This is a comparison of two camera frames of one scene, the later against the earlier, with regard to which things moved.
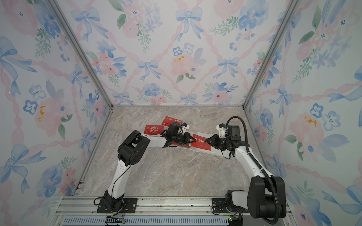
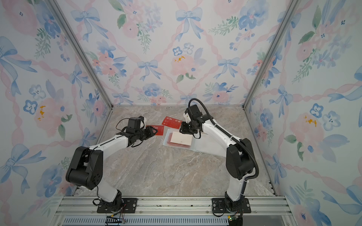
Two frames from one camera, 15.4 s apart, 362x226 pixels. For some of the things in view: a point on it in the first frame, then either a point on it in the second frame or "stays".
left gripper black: (187, 137) → (151, 132)
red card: (168, 120) stays
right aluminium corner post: (293, 7) stays
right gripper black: (215, 139) → (184, 130)
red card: (154, 129) stays
